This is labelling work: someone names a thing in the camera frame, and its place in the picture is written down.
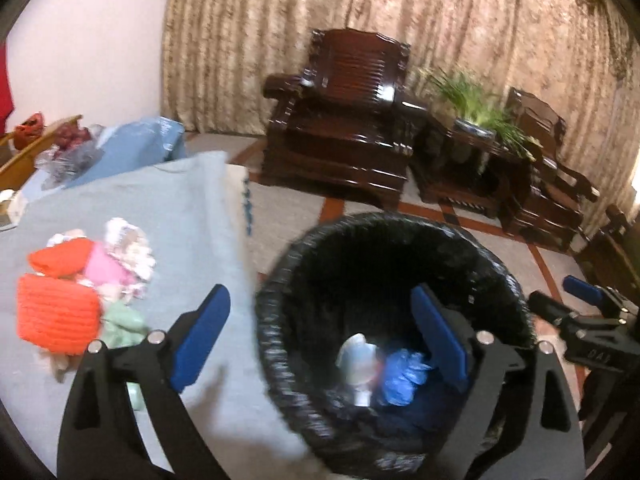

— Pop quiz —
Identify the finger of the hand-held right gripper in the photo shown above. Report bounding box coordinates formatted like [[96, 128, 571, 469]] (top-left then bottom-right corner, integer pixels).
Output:
[[527, 290, 582, 332], [562, 275, 610, 307]]

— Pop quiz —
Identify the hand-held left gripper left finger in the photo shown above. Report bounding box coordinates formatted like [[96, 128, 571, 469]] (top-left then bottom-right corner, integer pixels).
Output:
[[57, 284, 232, 480]]

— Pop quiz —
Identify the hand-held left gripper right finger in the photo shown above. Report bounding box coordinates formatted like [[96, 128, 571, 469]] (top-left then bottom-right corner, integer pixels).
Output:
[[410, 282, 586, 480]]

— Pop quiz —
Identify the trash bin with black bag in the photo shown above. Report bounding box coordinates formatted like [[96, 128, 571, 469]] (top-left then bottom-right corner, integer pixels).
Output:
[[254, 212, 538, 480]]

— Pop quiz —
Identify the dark wooden chair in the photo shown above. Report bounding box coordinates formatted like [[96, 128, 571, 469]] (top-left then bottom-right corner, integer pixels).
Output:
[[575, 204, 640, 292]]

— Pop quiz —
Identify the crumpled blue plastic glove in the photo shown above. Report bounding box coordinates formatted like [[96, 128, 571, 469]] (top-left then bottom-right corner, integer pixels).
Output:
[[375, 350, 434, 407]]

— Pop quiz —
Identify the pale green cloth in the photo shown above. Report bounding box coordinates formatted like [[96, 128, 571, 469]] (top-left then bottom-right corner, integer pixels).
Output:
[[100, 302, 149, 351]]

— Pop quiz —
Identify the silver foil wrapper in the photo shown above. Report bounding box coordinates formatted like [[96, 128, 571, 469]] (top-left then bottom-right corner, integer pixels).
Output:
[[336, 334, 386, 407]]

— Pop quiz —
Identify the narrow dark wooden armchair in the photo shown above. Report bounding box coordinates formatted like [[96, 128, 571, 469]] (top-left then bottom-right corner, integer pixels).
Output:
[[500, 87, 601, 253]]

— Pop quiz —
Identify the floral patterned cloth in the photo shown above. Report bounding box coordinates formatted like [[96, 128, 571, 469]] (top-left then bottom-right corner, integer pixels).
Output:
[[104, 217, 157, 302]]

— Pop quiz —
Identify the pink cloth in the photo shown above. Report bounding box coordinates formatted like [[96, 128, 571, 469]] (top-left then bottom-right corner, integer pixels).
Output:
[[84, 244, 136, 289]]

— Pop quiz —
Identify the large orange knitted cloth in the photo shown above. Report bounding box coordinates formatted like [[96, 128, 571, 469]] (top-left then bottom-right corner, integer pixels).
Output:
[[16, 274, 101, 356]]

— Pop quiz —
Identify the grey towel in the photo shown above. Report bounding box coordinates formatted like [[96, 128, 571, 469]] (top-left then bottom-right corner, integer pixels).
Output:
[[0, 152, 321, 480]]

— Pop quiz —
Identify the small orange knitted cloth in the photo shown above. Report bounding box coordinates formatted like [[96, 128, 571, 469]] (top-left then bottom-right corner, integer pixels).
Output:
[[27, 237, 96, 279]]

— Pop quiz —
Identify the dark wooden side table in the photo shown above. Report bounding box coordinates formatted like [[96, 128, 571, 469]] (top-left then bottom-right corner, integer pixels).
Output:
[[410, 110, 532, 219]]

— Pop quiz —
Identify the blue tablecloth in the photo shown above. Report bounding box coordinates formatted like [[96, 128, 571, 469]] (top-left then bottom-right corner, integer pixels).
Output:
[[20, 116, 187, 206]]

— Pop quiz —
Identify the clear glass fruit bowl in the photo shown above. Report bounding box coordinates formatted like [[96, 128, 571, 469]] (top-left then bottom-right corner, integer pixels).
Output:
[[35, 140, 107, 190]]

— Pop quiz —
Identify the green potted plant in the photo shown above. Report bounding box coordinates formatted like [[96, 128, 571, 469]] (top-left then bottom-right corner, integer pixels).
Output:
[[424, 66, 544, 162]]

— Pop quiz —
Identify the tissue box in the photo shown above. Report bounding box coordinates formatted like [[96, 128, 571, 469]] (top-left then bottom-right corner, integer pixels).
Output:
[[0, 189, 27, 232]]

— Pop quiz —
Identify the wide dark wooden armchair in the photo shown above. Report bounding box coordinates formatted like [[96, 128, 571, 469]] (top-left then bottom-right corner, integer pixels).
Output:
[[261, 29, 431, 211]]

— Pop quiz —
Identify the dark red apple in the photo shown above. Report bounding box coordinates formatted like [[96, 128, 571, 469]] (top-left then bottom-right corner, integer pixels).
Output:
[[56, 124, 92, 147]]

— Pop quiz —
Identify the wooden chair with curved back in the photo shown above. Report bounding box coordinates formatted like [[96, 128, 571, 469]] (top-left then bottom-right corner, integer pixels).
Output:
[[0, 130, 63, 188], [0, 114, 84, 147]]

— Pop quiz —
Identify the orange plastic bag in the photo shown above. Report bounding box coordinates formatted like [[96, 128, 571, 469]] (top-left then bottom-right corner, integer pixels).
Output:
[[12, 112, 47, 151]]

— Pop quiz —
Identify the beige patterned curtain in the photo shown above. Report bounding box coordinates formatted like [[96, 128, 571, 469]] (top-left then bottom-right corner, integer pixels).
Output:
[[160, 0, 640, 241]]

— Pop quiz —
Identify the red cloth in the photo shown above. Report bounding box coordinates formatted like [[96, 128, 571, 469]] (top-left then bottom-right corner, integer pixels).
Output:
[[0, 42, 14, 131]]

